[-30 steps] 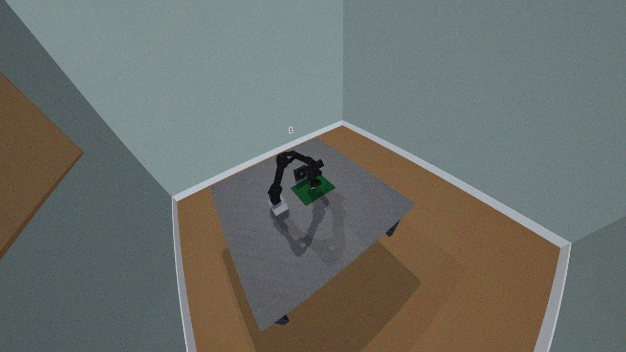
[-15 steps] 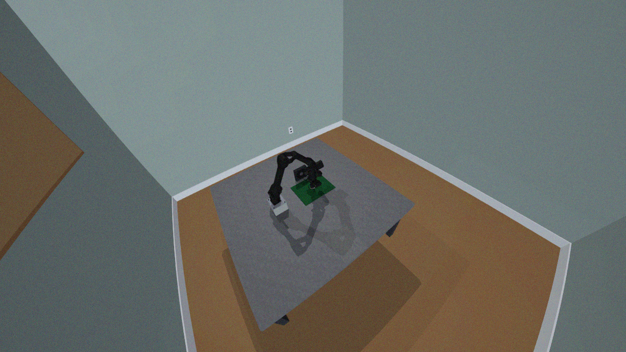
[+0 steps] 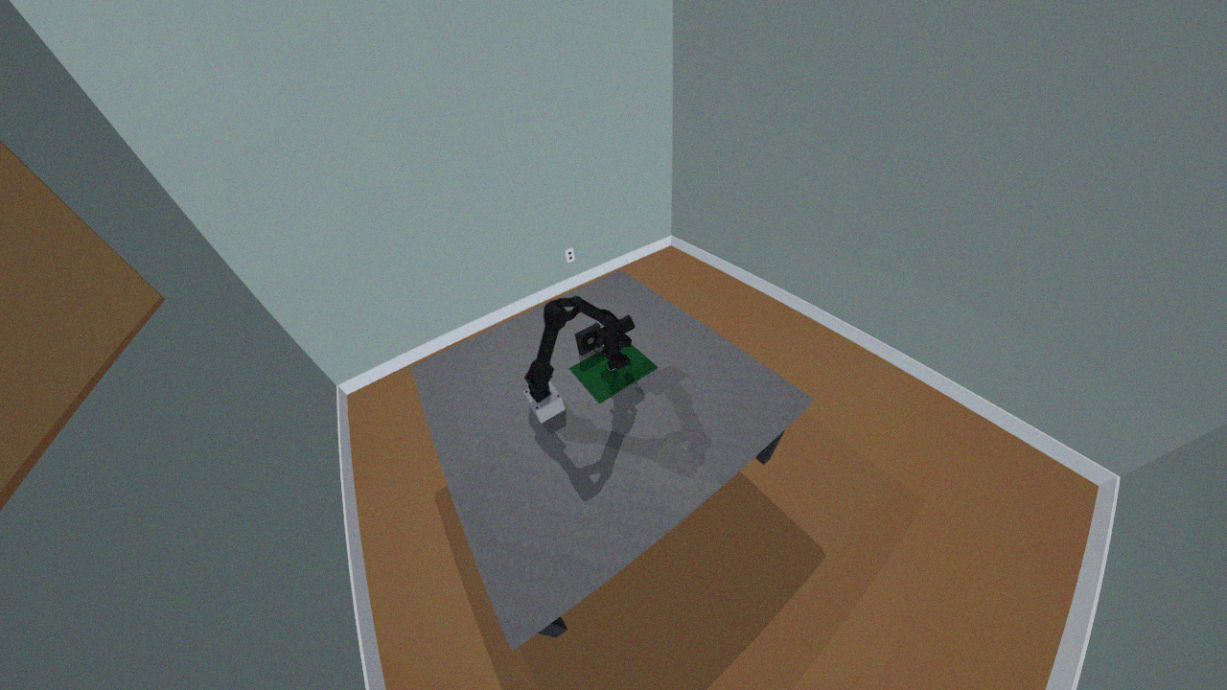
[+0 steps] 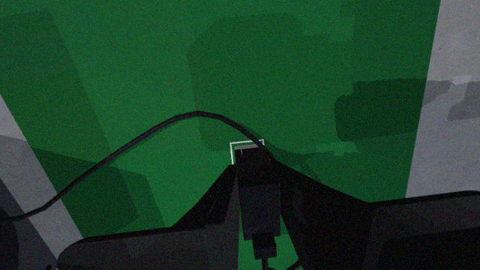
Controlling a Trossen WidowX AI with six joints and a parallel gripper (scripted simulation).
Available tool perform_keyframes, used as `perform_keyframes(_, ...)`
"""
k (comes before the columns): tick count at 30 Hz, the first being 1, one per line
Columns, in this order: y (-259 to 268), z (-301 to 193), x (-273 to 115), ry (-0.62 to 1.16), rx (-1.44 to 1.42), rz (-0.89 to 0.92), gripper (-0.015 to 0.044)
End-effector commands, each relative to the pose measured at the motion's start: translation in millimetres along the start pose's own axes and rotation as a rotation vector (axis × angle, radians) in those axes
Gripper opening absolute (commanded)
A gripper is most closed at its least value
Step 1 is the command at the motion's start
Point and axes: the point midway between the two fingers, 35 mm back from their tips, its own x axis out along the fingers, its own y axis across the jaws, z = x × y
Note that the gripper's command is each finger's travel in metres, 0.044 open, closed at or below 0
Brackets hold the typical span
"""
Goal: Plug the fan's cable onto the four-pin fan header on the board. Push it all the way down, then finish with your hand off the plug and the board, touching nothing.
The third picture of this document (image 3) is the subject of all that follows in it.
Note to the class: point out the green circuit board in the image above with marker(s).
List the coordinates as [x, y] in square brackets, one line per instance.
[603, 384]

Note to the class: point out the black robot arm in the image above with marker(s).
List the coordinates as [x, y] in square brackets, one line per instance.
[555, 318]

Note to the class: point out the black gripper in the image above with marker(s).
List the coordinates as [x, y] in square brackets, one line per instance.
[610, 351]

